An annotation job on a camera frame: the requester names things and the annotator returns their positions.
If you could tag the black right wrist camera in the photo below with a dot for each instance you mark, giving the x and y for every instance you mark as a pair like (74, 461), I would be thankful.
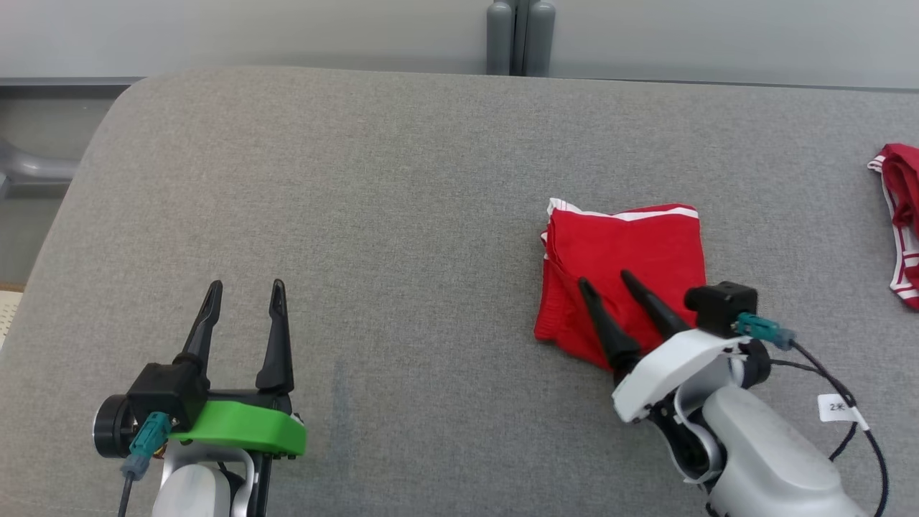
(721, 309)

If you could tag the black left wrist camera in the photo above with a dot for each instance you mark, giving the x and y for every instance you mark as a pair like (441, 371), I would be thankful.
(169, 395)

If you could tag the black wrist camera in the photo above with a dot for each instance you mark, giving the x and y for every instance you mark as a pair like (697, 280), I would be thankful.
(169, 395)
(721, 309)

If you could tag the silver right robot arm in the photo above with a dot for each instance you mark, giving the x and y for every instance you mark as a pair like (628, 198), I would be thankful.
(761, 459)

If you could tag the grey metal frame post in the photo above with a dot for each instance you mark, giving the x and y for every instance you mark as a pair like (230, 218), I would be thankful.
(499, 43)

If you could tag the red Bulls jersey shirt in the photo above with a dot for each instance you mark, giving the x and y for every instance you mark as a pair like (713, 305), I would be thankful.
(906, 179)

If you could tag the white perforated panel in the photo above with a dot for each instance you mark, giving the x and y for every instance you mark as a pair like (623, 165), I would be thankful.
(7, 316)

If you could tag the grey fabric sofa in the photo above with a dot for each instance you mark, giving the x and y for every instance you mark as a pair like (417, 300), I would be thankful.
(395, 251)

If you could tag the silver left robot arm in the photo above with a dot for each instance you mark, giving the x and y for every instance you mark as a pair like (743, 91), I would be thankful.
(190, 492)

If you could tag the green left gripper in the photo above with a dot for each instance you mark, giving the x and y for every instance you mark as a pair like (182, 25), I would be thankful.
(244, 427)

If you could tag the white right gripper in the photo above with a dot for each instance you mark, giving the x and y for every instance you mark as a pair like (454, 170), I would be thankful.
(668, 366)

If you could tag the grey metal tube leg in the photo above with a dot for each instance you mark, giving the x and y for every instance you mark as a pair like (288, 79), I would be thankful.
(36, 169)

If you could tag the red shorts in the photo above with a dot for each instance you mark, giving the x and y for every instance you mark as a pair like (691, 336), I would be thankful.
(624, 244)

